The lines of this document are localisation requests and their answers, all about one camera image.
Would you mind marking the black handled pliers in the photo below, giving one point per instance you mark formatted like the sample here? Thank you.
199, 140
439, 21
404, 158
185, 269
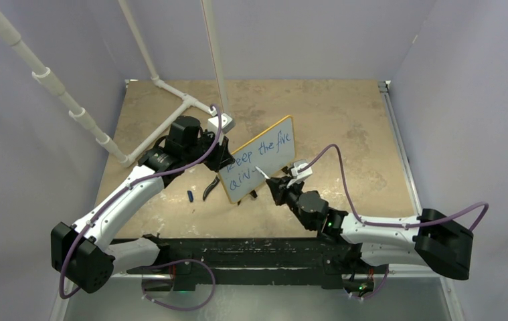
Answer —
210, 188

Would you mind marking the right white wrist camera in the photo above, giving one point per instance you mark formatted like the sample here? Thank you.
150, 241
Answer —
298, 172

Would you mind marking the yellow framed whiteboard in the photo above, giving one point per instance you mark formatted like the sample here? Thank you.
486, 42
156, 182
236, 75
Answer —
267, 152

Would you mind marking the white marker pen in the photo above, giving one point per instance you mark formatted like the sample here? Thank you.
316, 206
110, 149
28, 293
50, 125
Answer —
262, 172

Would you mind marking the blue marker cap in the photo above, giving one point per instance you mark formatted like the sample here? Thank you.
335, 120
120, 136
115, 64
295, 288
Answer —
190, 196

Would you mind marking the right aluminium side rail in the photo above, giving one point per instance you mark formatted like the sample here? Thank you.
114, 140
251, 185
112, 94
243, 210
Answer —
383, 87

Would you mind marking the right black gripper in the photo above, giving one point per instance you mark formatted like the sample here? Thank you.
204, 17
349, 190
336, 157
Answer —
276, 182

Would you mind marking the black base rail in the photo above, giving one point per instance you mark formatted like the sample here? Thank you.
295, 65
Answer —
281, 261

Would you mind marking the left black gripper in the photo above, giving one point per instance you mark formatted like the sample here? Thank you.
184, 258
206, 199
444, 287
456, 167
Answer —
221, 158

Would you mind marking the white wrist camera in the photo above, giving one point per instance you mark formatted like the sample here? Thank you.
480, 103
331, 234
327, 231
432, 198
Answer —
298, 172
223, 123

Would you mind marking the white pvc pipe frame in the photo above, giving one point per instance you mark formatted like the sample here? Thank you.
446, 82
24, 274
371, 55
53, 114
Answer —
52, 53

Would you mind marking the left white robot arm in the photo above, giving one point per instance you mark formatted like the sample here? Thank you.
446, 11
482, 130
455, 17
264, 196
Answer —
83, 252

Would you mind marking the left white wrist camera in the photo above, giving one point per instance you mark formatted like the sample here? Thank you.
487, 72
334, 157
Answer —
223, 123

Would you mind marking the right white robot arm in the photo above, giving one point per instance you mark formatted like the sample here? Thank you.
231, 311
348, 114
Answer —
431, 239

